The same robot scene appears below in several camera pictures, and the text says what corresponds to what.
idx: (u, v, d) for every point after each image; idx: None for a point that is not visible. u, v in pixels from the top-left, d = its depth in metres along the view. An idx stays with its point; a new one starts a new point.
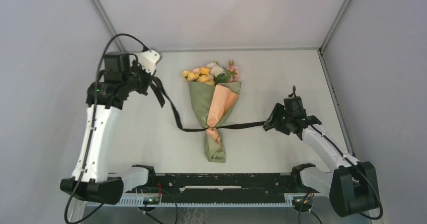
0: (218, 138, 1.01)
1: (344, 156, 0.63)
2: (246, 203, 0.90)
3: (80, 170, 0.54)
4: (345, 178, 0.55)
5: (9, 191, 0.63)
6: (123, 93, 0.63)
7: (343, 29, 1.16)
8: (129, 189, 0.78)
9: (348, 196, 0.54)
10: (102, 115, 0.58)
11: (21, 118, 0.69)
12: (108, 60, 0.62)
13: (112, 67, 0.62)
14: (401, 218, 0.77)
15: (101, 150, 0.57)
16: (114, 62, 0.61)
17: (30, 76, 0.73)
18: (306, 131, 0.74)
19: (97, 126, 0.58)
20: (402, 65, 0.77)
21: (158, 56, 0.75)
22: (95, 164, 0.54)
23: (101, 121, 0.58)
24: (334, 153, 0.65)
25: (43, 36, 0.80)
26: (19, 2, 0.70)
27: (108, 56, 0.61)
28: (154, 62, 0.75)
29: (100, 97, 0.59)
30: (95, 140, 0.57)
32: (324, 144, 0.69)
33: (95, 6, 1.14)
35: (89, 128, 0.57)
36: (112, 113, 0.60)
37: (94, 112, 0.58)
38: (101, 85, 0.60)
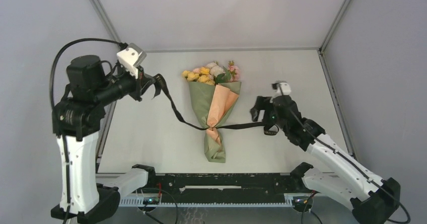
0: (218, 139, 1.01)
1: (370, 179, 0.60)
2: (246, 203, 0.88)
3: (67, 204, 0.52)
4: (378, 207, 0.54)
5: (8, 190, 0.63)
6: (94, 117, 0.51)
7: (343, 28, 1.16)
8: (127, 193, 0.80)
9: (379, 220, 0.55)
10: (75, 148, 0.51)
11: (20, 116, 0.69)
12: (70, 75, 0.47)
13: (77, 83, 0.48)
14: (402, 219, 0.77)
15: (84, 183, 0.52)
16: (78, 78, 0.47)
17: (29, 74, 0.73)
18: (314, 147, 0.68)
19: (72, 160, 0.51)
20: (401, 64, 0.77)
21: (139, 55, 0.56)
22: (79, 199, 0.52)
23: (76, 155, 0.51)
24: (357, 176, 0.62)
25: (43, 33, 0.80)
26: None
27: (69, 71, 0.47)
28: (133, 64, 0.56)
29: (68, 125, 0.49)
30: (73, 175, 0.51)
32: (343, 164, 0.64)
33: (95, 6, 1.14)
35: (66, 163, 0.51)
36: (86, 142, 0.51)
37: (65, 144, 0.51)
38: (68, 110, 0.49)
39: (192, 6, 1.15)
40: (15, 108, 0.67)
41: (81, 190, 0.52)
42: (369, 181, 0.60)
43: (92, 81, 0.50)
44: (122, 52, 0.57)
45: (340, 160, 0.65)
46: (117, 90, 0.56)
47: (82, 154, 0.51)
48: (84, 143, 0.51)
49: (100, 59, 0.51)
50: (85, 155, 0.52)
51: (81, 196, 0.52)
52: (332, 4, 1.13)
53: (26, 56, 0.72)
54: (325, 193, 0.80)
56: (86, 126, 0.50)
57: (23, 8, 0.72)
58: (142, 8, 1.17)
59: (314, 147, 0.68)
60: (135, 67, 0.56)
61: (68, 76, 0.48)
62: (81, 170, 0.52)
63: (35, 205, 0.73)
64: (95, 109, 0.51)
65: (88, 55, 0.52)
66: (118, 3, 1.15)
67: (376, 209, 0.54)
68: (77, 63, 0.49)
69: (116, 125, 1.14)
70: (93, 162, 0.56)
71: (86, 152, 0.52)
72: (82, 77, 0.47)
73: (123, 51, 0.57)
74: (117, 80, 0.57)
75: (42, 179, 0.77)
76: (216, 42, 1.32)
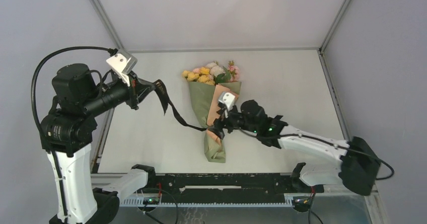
0: (218, 139, 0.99)
1: (336, 146, 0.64)
2: (246, 203, 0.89)
3: (65, 216, 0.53)
4: (353, 166, 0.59)
5: (9, 190, 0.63)
6: (84, 129, 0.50)
7: (343, 28, 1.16)
8: (127, 195, 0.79)
9: (364, 179, 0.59)
10: (66, 165, 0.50)
11: (19, 116, 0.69)
12: (58, 88, 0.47)
13: (65, 96, 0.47)
14: (402, 218, 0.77)
15: (79, 195, 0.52)
16: (65, 90, 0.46)
17: (29, 74, 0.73)
18: (284, 142, 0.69)
19: (65, 175, 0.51)
20: (400, 64, 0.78)
21: (128, 61, 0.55)
22: (76, 211, 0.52)
23: (67, 170, 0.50)
24: (325, 146, 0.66)
25: (43, 33, 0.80)
26: None
27: (56, 83, 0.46)
28: (123, 70, 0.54)
29: (57, 140, 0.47)
30: (68, 189, 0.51)
32: (307, 142, 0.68)
33: (95, 5, 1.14)
35: (59, 177, 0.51)
36: (77, 157, 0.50)
37: (56, 159, 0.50)
38: (56, 124, 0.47)
39: (192, 6, 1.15)
40: (15, 109, 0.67)
41: (76, 204, 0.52)
42: (336, 147, 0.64)
43: (80, 91, 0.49)
44: (111, 59, 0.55)
45: (306, 140, 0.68)
46: (108, 100, 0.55)
47: (74, 169, 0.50)
48: (75, 158, 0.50)
49: (88, 69, 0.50)
50: (78, 169, 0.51)
51: (78, 209, 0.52)
52: (331, 5, 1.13)
53: (26, 57, 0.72)
54: (324, 180, 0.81)
56: (76, 140, 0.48)
57: (23, 9, 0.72)
58: (142, 8, 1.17)
59: (284, 140, 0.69)
60: (125, 73, 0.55)
61: (55, 88, 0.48)
62: (75, 183, 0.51)
63: (36, 205, 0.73)
64: (85, 121, 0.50)
65: (76, 65, 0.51)
66: (118, 3, 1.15)
67: (352, 170, 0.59)
68: (64, 74, 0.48)
69: (116, 125, 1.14)
70: (88, 174, 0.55)
71: (78, 166, 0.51)
72: (70, 88, 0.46)
73: (112, 58, 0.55)
74: (109, 89, 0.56)
75: (42, 179, 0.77)
76: (216, 42, 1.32)
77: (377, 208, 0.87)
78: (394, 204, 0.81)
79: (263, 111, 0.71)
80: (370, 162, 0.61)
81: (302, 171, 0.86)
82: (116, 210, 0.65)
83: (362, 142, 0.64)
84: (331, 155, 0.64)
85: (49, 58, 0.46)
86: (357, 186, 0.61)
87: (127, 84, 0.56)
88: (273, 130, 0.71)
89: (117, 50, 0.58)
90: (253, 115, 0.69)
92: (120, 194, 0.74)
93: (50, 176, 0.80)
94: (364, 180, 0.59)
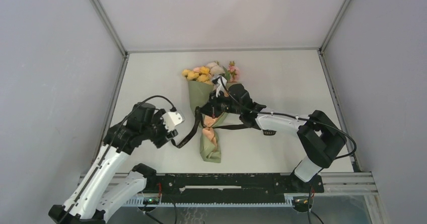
0: (213, 139, 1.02)
1: (298, 119, 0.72)
2: (246, 203, 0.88)
3: (71, 203, 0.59)
4: (308, 133, 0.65)
5: (8, 190, 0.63)
6: (135, 141, 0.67)
7: (343, 28, 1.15)
8: (120, 206, 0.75)
9: (321, 148, 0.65)
10: (110, 157, 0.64)
11: (20, 115, 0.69)
12: (137, 108, 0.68)
13: (137, 116, 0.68)
14: (400, 219, 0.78)
15: (96, 190, 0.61)
16: (140, 113, 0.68)
17: (30, 74, 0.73)
18: (259, 119, 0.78)
19: (102, 165, 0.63)
20: (401, 65, 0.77)
21: (180, 120, 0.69)
22: (86, 201, 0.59)
23: (107, 162, 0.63)
24: (289, 120, 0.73)
25: (44, 33, 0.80)
26: None
27: (138, 104, 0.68)
28: (173, 124, 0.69)
29: (117, 138, 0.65)
30: (95, 179, 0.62)
32: (277, 119, 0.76)
33: (95, 5, 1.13)
35: (95, 165, 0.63)
36: (119, 157, 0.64)
37: (106, 151, 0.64)
38: (121, 129, 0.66)
39: (192, 6, 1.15)
40: (13, 110, 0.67)
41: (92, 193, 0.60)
42: (298, 120, 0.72)
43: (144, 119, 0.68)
44: (171, 113, 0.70)
45: (276, 117, 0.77)
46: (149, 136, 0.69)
47: (112, 163, 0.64)
48: (118, 156, 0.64)
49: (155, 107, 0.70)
50: (113, 167, 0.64)
51: (88, 199, 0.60)
52: (331, 4, 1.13)
53: (25, 57, 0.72)
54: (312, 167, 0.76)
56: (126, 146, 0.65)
57: (21, 9, 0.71)
58: (142, 8, 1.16)
59: (259, 119, 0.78)
60: (172, 126, 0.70)
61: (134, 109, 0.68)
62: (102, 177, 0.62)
63: (37, 206, 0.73)
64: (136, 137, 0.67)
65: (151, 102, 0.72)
66: (118, 3, 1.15)
67: (308, 138, 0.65)
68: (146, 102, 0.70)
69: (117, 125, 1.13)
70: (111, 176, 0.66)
71: (114, 165, 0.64)
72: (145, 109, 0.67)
73: (172, 113, 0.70)
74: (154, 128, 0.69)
75: (43, 180, 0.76)
76: (216, 42, 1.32)
77: (377, 208, 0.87)
78: (392, 204, 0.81)
79: (246, 93, 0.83)
80: (331, 135, 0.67)
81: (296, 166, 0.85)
82: None
83: (323, 115, 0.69)
84: (294, 126, 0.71)
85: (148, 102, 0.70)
86: (316, 156, 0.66)
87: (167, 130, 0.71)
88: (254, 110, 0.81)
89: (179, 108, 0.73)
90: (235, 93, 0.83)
92: (108, 213, 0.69)
93: (51, 176, 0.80)
94: (319, 148, 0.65)
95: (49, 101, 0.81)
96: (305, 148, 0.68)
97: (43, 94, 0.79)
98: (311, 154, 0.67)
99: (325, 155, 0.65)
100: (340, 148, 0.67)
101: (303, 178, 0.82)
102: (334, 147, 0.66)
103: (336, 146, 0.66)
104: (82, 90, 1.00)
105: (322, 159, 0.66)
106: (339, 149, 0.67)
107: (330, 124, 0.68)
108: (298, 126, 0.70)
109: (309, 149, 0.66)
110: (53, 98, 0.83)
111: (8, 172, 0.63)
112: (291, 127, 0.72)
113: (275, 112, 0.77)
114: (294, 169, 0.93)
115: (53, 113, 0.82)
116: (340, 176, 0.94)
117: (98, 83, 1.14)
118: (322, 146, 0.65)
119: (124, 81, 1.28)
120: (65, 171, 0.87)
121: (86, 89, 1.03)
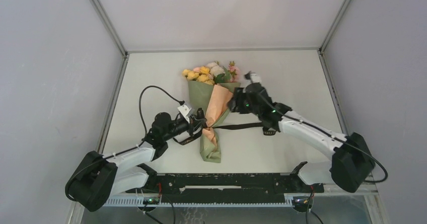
0: (213, 139, 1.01)
1: (333, 138, 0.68)
2: (246, 203, 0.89)
3: (110, 154, 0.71)
4: (345, 159, 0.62)
5: (8, 190, 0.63)
6: (162, 147, 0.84)
7: (343, 28, 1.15)
8: (118, 190, 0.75)
9: (354, 175, 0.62)
10: (147, 147, 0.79)
11: (20, 115, 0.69)
12: (154, 125, 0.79)
13: (155, 131, 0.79)
14: (400, 219, 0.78)
15: (130, 159, 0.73)
16: (157, 129, 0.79)
17: (30, 75, 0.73)
18: (283, 123, 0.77)
19: (141, 148, 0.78)
20: (402, 65, 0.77)
21: (189, 109, 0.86)
22: (123, 159, 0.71)
23: (145, 148, 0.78)
24: (322, 137, 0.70)
25: (44, 34, 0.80)
26: (21, 0, 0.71)
27: (154, 123, 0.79)
28: (185, 115, 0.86)
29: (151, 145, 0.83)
30: (133, 152, 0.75)
32: (306, 129, 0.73)
33: (95, 6, 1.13)
35: (137, 145, 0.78)
36: (149, 152, 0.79)
37: (142, 144, 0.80)
38: (149, 140, 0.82)
39: (192, 6, 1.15)
40: (14, 111, 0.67)
41: (129, 157, 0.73)
42: (333, 139, 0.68)
43: (164, 132, 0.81)
44: (181, 107, 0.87)
45: (305, 126, 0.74)
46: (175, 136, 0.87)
47: (147, 151, 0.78)
48: (149, 152, 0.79)
49: (170, 119, 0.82)
50: (147, 153, 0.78)
51: (124, 159, 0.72)
52: (331, 4, 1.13)
53: (25, 56, 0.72)
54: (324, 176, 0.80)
56: (156, 155, 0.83)
57: (22, 9, 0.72)
58: (142, 9, 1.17)
59: (284, 123, 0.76)
60: (188, 116, 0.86)
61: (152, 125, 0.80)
62: (139, 153, 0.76)
63: (36, 205, 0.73)
64: (163, 143, 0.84)
65: (166, 113, 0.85)
66: (118, 3, 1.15)
67: (344, 163, 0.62)
68: (161, 117, 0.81)
69: (117, 124, 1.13)
70: (137, 163, 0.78)
71: (147, 153, 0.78)
72: (162, 128, 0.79)
73: (181, 107, 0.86)
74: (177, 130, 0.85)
75: (43, 180, 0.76)
76: (216, 42, 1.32)
77: (377, 207, 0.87)
78: (393, 204, 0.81)
79: (264, 91, 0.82)
80: (364, 162, 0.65)
81: (300, 168, 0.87)
82: (100, 204, 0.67)
83: (361, 141, 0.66)
84: (328, 145, 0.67)
85: (162, 116, 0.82)
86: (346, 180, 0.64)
87: (187, 120, 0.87)
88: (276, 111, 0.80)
89: (185, 103, 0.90)
90: (251, 91, 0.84)
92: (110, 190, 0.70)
93: (51, 175, 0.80)
94: (352, 175, 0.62)
95: (49, 100, 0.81)
96: (335, 169, 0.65)
97: (43, 94, 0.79)
98: (339, 176, 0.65)
99: (355, 180, 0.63)
100: (368, 173, 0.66)
101: (306, 181, 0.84)
102: (364, 173, 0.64)
103: (366, 172, 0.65)
104: (82, 91, 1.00)
105: (350, 184, 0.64)
106: (367, 175, 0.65)
107: (366, 151, 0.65)
108: (333, 148, 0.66)
109: (340, 172, 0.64)
110: (53, 98, 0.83)
111: (7, 173, 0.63)
112: (325, 145, 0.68)
113: (304, 121, 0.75)
114: (296, 166, 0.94)
115: (53, 113, 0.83)
116: None
117: (98, 83, 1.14)
118: (354, 173, 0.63)
119: (124, 80, 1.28)
120: (65, 171, 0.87)
121: (86, 90, 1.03)
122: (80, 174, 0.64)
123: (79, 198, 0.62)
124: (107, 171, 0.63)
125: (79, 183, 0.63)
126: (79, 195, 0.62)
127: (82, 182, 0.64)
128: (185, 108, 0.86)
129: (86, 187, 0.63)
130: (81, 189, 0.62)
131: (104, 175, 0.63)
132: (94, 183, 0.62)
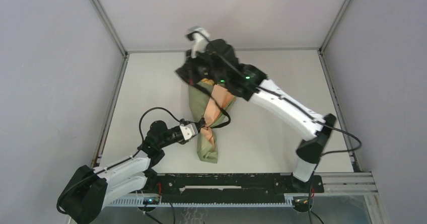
0: (211, 139, 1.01)
1: (314, 120, 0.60)
2: (246, 203, 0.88)
3: (101, 168, 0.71)
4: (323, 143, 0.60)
5: (9, 190, 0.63)
6: (157, 156, 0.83)
7: (343, 28, 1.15)
8: (115, 198, 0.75)
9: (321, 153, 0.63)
10: (142, 157, 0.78)
11: (20, 115, 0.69)
12: (150, 133, 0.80)
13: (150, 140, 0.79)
14: (401, 219, 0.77)
15: (122, 171, 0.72)
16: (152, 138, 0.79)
17: (29, 76, 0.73)
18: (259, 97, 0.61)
19: (134, 158, 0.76)
20: (402, 64, 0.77)
21: (190, 136, 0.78)
22: (114, 173, 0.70)
23: (138, 158, 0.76)
24: (302, 118, 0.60)
25: (43, 34, 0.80)
26: (20, 0, 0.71)
27: (150, 131, 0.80)
28: (185, 138, 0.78)
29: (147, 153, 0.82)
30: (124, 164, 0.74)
32: (284, 108, 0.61)
33: (95, 7, 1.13)
35: (130, 156, 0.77)
36: (143, 162, 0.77)
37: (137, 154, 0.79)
38: (144, 148, 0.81)
39: (192, 6, 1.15)
40: (14, 110, 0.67)
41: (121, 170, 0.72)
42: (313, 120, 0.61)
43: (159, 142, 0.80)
44: (183, 126, 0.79)
45: (284, 103, 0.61)
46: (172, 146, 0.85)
47: (141, 161, 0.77)
48: (144, 162, 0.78)
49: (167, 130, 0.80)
50: (141, 163, 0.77)
51: (117, 172, 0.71)
52: (332, 4, 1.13)
53: (26, 58, 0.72)
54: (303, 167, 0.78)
56: (152, 162, 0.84)
57: (21, 9, 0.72)
58: (142, 9, 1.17)
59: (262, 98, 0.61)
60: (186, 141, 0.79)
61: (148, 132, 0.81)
62: (131, 165, 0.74)
63: (37, 205, 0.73)
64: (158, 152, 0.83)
65: (163, 121, 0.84)
66: (118, 4, 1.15)
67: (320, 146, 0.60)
68: (157, 126, 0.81)
69: (117, 125, 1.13)
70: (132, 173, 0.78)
71: (141, 163, 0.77)
72: (156, 138, 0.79)
73: (182, 127, 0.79)
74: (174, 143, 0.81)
75: (44, 180, 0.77)
76: None
77: (377, 207, 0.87)
78: (393, 204, 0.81)
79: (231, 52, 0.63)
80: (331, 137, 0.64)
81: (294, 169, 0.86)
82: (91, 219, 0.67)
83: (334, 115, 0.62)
84: (306, 128, 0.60)
85: (158, 125, 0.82)
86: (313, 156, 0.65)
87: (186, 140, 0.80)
88: (250, 78, 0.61)
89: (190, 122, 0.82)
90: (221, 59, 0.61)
92: (106, 199, 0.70)
93: (51, 176, 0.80)
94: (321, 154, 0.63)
95: (48, 101, 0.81)
96: (308, 149, 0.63)
97: (43, 94, 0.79)
98: (309, 154, 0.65)
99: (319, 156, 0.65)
100: None
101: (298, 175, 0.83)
102: None
103: None
104: (81, 91, 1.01)
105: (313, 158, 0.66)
106: None
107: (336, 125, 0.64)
108: (314, 132, 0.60)
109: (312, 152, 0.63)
110: (53, 98, 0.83)
111: (8, 172, 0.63)
112: (302, 125, 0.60)
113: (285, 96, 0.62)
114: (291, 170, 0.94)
115: (53, 113, 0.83)
116: (340, 176, 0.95)
117: (98, 84, 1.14)
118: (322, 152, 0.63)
119: (125, 80, 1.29)
120: (64, 171, 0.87)
121: (85, 89, 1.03)
122: (71, 189, 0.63)
123: (70, 214, 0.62)
124: (97, 189, 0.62)
125: (71, 198, 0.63)
126: (71, 210, 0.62)
127: (73, 197, 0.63)
128: (187, 133, 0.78)
129: (77, 201, 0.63)
130: (73, 204, 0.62)
131: (94, 193, 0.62)
132: (85, 199, 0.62)
